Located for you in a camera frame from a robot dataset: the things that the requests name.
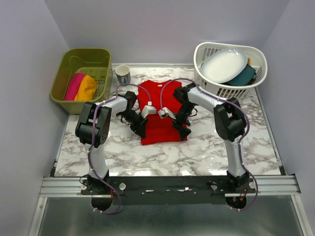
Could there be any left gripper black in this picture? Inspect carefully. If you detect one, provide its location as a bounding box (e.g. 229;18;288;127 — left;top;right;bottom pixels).
118;110;149;139

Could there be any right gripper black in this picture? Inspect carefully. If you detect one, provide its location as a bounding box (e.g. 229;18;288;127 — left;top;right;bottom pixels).
168;102;196;142

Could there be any red t shirt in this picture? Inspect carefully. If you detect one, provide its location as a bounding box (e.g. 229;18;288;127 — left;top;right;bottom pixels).
137;80;182;146

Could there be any white plastic dish basket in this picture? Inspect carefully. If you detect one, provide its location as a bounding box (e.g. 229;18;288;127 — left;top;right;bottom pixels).
193;42;268;99

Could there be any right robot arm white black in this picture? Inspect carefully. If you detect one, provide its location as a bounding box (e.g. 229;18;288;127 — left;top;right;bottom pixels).
172;83;250;193

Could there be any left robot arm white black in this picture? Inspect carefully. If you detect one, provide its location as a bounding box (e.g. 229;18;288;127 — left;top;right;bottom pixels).
75;91;148;194

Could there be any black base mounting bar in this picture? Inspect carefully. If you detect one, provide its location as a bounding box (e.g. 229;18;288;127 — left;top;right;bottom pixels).
81;176;256;210

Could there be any grey white mug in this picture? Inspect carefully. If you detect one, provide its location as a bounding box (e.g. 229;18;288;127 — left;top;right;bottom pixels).
115;64;131;84

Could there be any orange rolled t shirt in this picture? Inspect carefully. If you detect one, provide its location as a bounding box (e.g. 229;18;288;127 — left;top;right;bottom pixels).
74;75;97;101

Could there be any white oval plate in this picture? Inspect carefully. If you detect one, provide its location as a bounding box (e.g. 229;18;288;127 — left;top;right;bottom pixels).
200;49;248;84

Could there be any olive green plastic bin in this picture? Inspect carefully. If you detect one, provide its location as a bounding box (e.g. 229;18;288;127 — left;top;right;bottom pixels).
50;48;113;115

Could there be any teal plate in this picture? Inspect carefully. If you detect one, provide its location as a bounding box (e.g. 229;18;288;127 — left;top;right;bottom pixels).
228;65;256;86

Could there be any pink rolled t shirt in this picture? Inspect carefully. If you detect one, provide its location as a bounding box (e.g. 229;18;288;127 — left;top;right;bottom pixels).
63;73;85;101

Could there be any dark brown dish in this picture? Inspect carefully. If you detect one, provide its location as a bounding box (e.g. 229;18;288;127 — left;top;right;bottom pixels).
246;75;256;86

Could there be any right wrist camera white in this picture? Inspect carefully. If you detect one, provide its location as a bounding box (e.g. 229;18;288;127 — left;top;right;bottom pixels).
158;107;176;119

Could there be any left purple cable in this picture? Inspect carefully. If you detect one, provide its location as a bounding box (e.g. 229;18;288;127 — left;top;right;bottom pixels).
87;83;153;215

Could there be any purple cable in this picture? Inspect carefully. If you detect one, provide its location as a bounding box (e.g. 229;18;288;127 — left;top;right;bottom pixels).
87;83;153;215
159;78;259;212

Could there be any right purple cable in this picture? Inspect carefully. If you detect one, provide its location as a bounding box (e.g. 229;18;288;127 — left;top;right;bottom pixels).
159;78;259;212

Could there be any aluminium frame rail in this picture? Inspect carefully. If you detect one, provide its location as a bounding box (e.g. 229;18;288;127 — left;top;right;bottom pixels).
39;175;301;198

